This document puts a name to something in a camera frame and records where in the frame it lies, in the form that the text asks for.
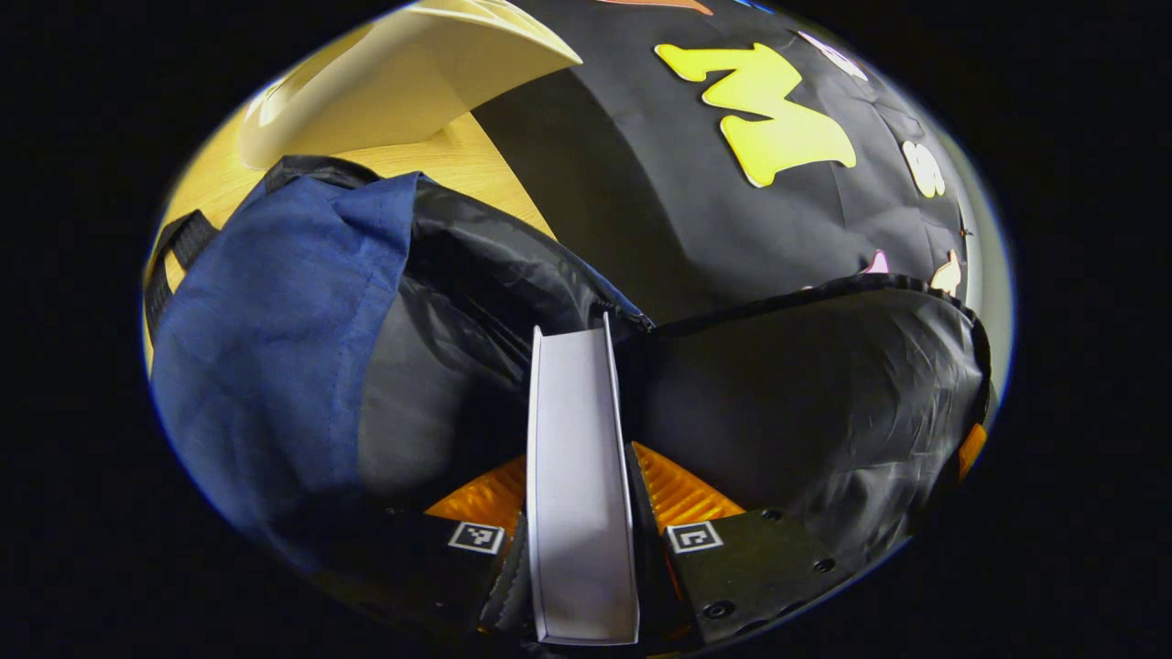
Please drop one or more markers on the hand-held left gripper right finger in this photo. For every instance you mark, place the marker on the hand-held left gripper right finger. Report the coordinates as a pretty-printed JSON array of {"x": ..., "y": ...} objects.
[{"x": 742, "y": 567}]

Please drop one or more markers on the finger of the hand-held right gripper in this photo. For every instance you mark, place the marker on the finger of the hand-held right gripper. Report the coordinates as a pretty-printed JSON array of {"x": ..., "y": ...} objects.
[{"x": 972, "y": 448}]

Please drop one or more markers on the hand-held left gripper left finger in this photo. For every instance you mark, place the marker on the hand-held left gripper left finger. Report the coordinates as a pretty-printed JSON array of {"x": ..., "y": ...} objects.
[{"x": 515, "y": 586}]

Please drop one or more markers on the white grey book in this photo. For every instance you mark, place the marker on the white grey book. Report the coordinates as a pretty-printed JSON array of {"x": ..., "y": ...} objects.
[{"x": 577, "y": 476}]

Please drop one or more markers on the blue schoolbag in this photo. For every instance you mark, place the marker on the blue schoolbag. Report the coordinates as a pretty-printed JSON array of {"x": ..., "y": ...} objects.
[{"x": 275, "y": 348}]

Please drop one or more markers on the white plastic bookshelf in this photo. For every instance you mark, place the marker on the white plastic bookshelf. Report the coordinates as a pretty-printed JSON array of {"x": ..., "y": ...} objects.
[{"x": 394, "y": 82}]

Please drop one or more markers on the black backdrop cloth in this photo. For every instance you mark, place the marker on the black backdrop cloth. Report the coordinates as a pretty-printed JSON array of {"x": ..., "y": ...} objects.
[{"x": 641, "y": 183}]

